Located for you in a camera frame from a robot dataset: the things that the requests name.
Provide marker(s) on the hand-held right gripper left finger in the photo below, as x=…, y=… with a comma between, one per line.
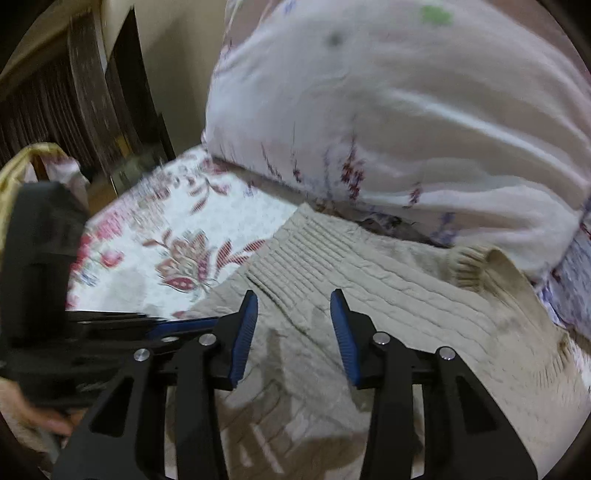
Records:
x=244, y=341

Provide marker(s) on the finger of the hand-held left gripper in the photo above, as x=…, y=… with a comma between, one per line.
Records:
x=184, y=326

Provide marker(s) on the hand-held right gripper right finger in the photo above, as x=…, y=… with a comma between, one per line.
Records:
x=344, y=337

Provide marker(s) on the person's left hand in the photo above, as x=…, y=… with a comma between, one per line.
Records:
x=37, y=415

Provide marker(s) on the floral bed sheet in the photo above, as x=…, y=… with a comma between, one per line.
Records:
x=138, y=217

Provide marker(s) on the dark curtain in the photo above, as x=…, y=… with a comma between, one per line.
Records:
x=27, y=110

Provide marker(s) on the dark wooden cabinet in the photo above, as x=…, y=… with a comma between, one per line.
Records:
x=134, y=92

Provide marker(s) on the pink sprig print pillow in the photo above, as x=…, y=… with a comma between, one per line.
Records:
x=415, y=115

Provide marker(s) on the lavender tree print pillow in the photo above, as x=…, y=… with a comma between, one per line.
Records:
x=572, y=286

